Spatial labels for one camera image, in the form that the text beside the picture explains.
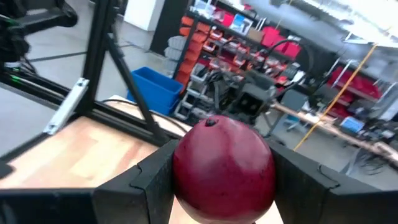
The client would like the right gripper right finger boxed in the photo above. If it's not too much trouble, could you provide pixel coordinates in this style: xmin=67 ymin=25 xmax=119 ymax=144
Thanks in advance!
xmin=269 ymin=139 xmax=398 ymax=224

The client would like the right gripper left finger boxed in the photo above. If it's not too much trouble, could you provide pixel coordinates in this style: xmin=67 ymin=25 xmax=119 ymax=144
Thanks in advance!
xmin=0 ymin=139 xmax=180 ymax=224

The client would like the large dark red fruit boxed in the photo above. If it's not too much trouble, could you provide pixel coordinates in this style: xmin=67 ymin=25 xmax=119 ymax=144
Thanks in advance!
xmin=172 ymin=114 xmax=277 ymax=224

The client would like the wooden workbench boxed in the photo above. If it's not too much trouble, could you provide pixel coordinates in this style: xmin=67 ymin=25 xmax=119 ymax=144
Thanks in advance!
xmin=270 ymin=102 xmax=398 ymax=166

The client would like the parts shelf with bins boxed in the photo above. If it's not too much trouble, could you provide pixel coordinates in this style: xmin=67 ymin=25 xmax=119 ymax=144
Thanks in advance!
xmin=163 ymin=0 xmax=304 ymax=122

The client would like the blue plastic bin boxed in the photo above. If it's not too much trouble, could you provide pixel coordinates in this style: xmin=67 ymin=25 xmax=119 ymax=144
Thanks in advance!
xmin=126 ymin=66 xmax=185 ymax=116

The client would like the black table clamp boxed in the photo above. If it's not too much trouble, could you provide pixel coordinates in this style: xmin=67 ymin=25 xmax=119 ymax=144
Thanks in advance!
xmin=0 ymin=161 xmax=15 ymax=180

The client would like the yellow hanging cable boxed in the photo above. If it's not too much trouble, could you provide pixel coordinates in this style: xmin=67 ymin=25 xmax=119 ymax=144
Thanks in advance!
xmin=293 ymin=43 xmax=379 ymax=152

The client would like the wire rack with red bins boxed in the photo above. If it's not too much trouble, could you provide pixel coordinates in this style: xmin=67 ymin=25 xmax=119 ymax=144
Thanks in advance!
xmin=326 ymin=67 xmax=383 ymax=119

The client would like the silver aluminium bracket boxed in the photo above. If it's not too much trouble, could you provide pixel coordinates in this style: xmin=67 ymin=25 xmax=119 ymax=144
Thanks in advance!
xmin=43 ymin=77 xmax=90 ymax=135

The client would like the black aluminium rig frame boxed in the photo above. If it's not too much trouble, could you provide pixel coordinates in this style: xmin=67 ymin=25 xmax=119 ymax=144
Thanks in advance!
xmin=0 ymin=0 xmax=195 ymax=162

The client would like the black equipment with cables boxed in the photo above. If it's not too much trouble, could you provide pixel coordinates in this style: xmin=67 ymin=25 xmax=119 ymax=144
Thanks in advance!
xmin=0 ymin=0 xmax=78 ymax=68

